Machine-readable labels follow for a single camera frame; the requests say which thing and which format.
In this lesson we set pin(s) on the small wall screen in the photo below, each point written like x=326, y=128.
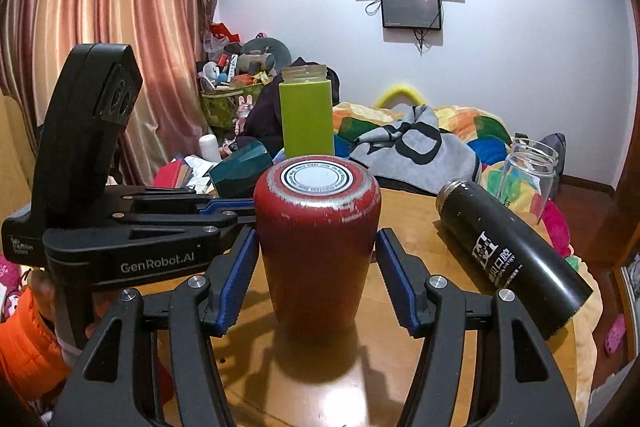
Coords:
x=411, y=8

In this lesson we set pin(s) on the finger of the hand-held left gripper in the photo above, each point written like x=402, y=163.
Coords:
x=180, y=223
x=200, y=203

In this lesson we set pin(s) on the clear glass bottle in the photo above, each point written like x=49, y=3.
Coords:
x=530, y=179

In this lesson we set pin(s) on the red cup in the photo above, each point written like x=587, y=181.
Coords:
x=315, y=257

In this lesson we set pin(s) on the red book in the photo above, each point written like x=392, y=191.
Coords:
x=170, y=177

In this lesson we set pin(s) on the green cup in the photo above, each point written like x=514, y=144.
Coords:
x=306, y=117

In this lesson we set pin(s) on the dark bag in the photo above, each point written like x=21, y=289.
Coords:
x=555, y=147

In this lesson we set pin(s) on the pink bunny toy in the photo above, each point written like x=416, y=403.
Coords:
x=244, y=109

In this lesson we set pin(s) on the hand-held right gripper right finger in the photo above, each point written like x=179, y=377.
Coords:
x=396, y=279

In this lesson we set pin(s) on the pink curtain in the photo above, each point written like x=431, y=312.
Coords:
x=100, y=32

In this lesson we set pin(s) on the grey black sweater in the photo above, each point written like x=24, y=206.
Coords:
x=400, y=147

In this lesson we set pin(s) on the dark round cushion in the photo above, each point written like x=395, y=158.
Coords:
x=272, y=49

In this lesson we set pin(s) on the green storage basket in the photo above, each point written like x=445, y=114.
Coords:
x=217, y=109

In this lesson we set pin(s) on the small white bottle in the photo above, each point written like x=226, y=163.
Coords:
x=209, y=148

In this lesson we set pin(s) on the black thermos cup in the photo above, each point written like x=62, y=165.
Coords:
x=515, y=257

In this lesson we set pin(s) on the colourful patchwork blanket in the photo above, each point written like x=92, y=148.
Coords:
x=480, y=132

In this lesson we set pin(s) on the yellow curved cushion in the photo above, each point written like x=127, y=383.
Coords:
x=400, y=89

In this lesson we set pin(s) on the dark teal cup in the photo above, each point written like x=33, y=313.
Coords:
x=240, y=169

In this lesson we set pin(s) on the person's left forearm orange sleeve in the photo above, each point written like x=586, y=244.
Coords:
x=27, y=337

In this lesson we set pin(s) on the person's left hand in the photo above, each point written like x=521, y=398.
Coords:
x=42, y=294

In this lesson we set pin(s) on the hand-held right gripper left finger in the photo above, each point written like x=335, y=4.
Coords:
x=239, y=279

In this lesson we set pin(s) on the pink slipper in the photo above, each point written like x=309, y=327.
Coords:
x=615, y=334

